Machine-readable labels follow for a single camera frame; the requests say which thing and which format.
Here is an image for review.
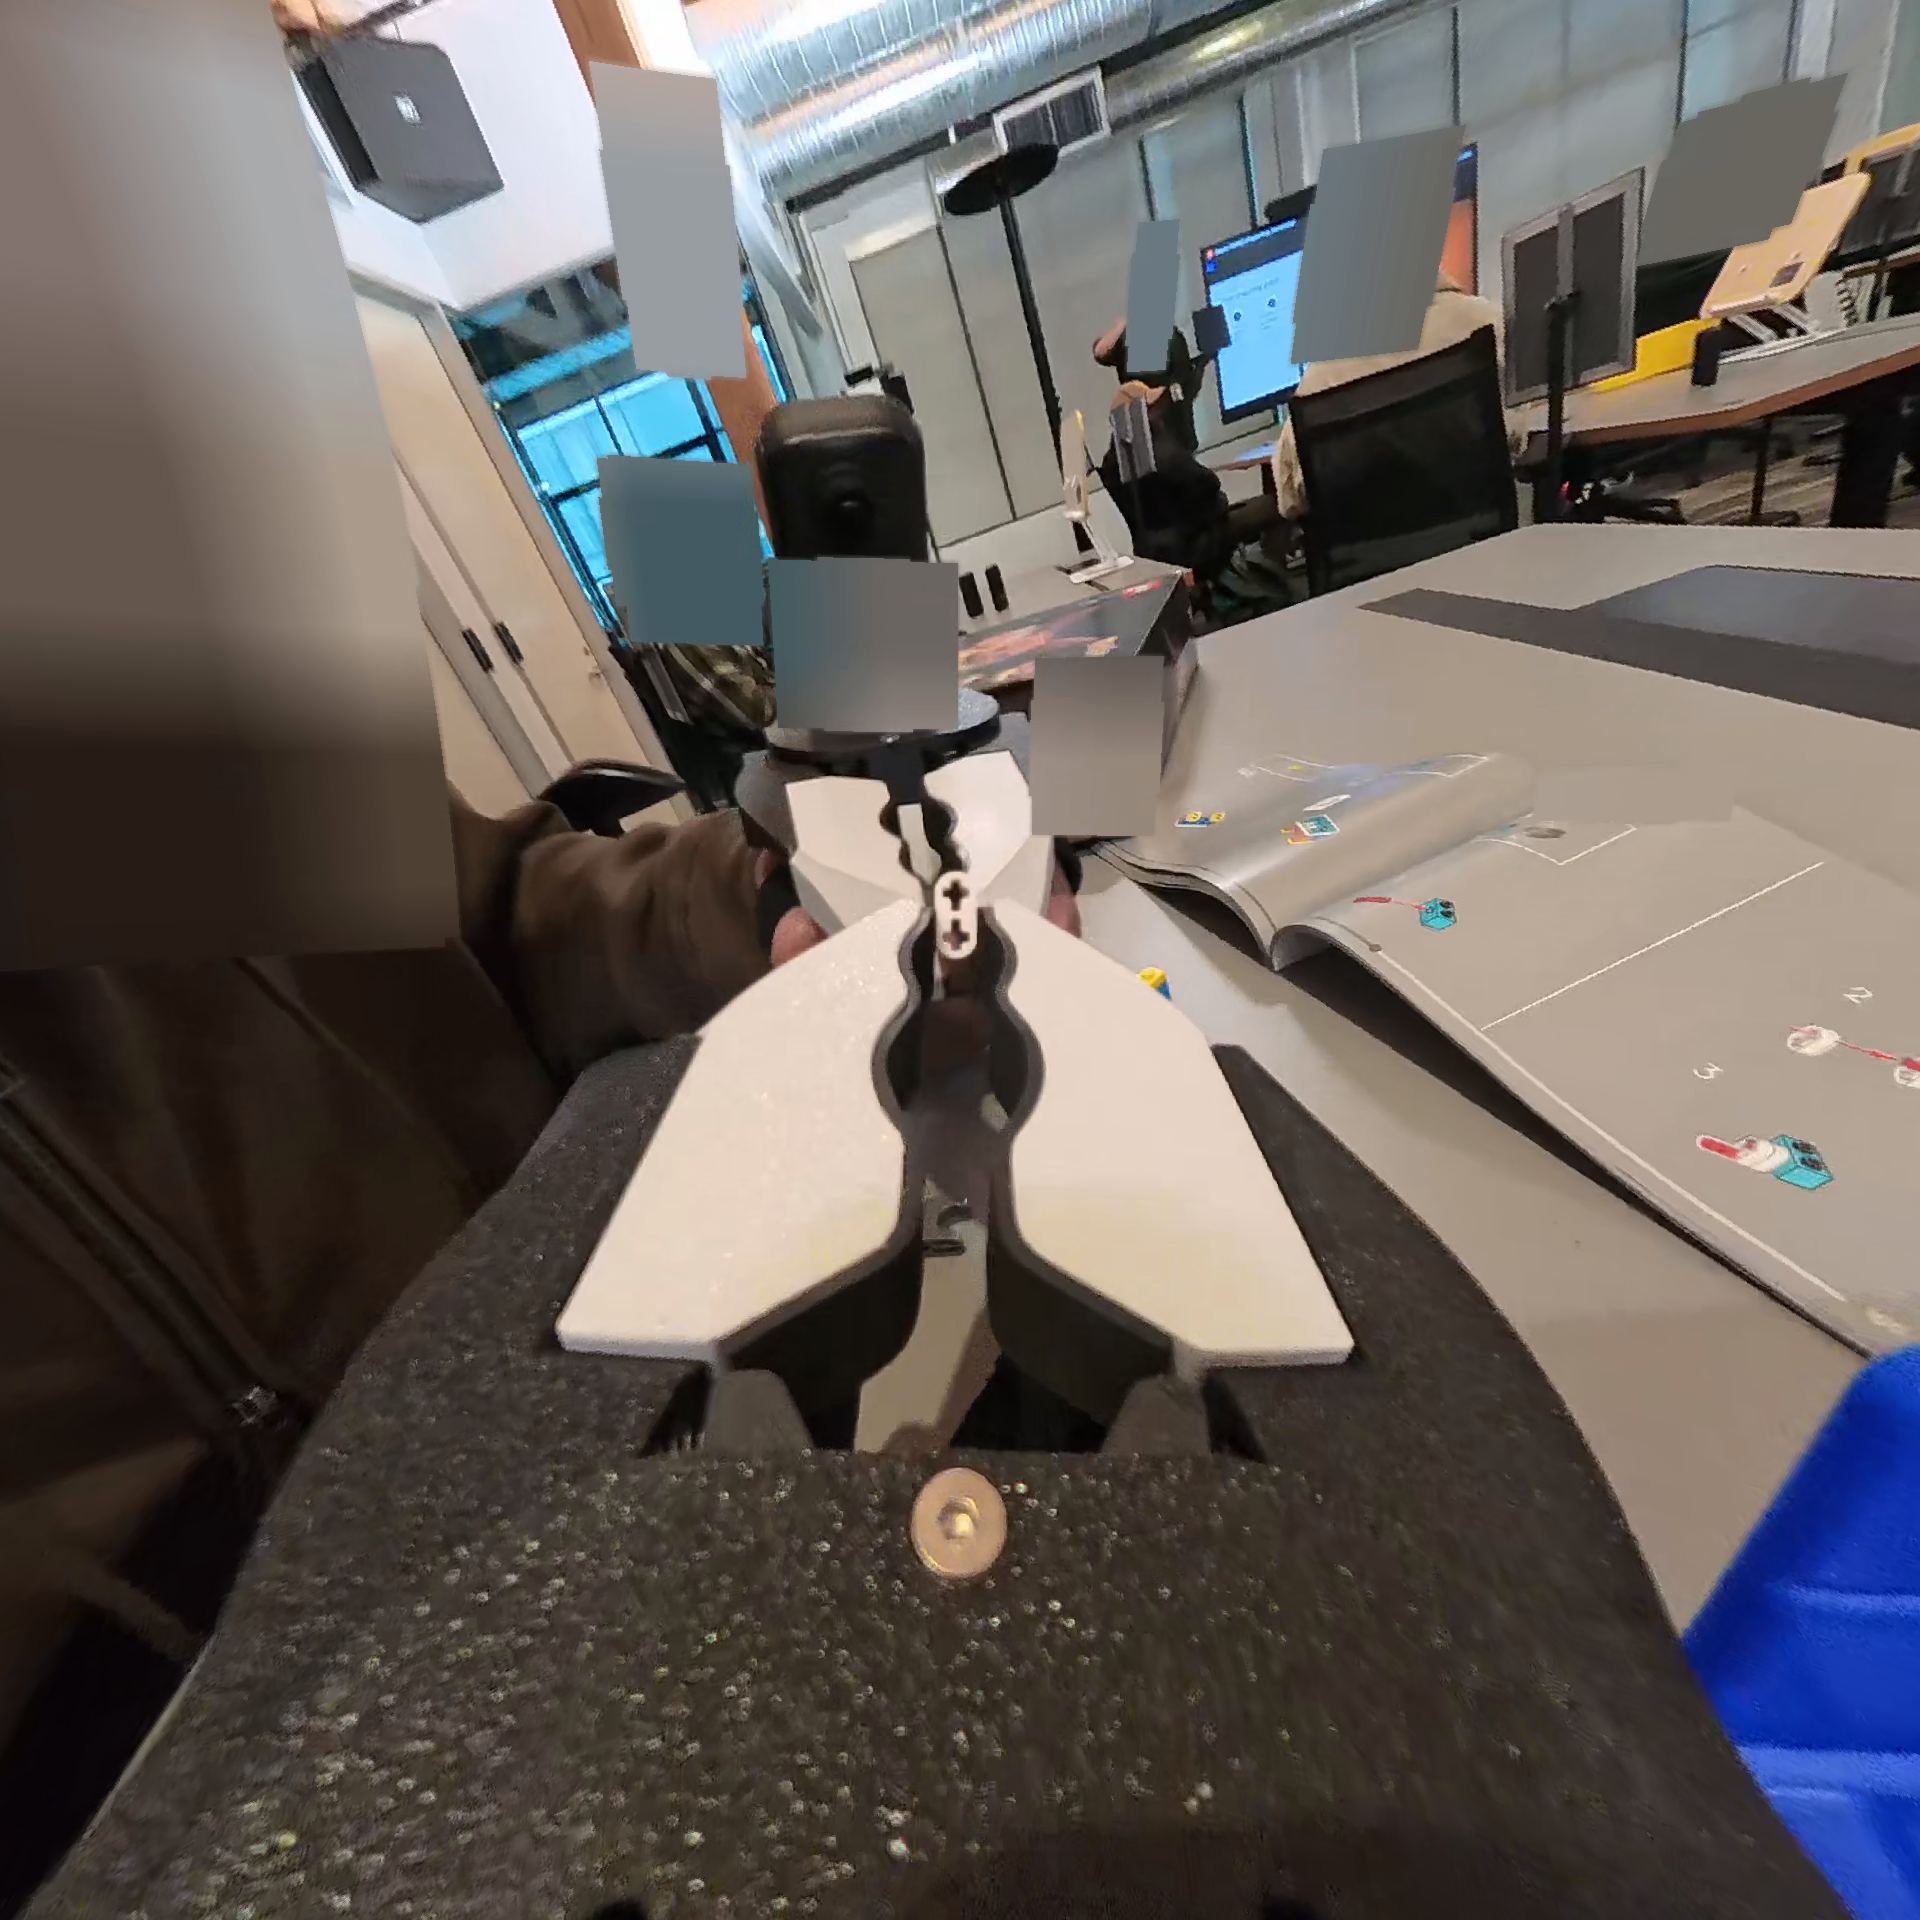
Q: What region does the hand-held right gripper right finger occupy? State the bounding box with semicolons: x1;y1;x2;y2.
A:
975;896;1359;1386

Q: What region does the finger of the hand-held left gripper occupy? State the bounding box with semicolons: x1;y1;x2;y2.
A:
927;747;1062;924
784;774;941;938

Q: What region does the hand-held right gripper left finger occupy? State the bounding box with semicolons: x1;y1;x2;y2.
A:
554;896;962;1374

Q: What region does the person's left forearm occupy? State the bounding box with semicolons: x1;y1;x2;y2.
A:
448;803;775;1089

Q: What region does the grey desk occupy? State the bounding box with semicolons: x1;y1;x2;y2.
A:
838;522;1920;1637

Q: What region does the wooden edged office desk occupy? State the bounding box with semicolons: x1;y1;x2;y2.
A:
1522;306;1920;529

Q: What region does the black chair armrest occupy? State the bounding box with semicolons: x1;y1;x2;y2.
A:
540;762;693;835

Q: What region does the colourful cardboard toy box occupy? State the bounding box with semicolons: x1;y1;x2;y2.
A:
960;577;1202;707

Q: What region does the white tablet stand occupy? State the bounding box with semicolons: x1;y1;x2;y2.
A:
1056;408;1142;587

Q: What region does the white cabinet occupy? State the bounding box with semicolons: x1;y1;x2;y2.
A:
351;270;676;811

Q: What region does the grey instruction booklet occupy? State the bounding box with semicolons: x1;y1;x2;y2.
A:
1095;749;1920;1361

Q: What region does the black office chair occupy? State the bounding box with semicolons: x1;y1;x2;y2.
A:
1287;328;1520;600

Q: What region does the person's dark jacket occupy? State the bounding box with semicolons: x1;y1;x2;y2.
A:
0;931;601;1801

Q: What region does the lit computer monitor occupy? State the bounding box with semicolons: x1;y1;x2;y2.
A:
1197;218;1308;424

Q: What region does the black floor lamp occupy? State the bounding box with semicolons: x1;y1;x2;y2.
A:
936;147;1103;520

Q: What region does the white air vent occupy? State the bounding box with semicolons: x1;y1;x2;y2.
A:
996;76;1113;153

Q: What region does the black ceiling speaker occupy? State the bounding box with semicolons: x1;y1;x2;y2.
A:
293;33;505;225

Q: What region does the blue plastic bin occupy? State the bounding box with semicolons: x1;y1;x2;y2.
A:
1680;1341;1920;1920

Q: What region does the grey monitor on stand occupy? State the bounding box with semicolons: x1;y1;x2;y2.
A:
1500;168;1647;496

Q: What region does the yellow box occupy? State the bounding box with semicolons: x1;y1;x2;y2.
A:
1590;323;1712;396

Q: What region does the tan laptop stand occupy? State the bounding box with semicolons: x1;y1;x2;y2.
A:
1698;172;1876;325

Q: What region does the silver ventilation duct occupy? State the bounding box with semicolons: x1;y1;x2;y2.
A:
703;0;1353;197

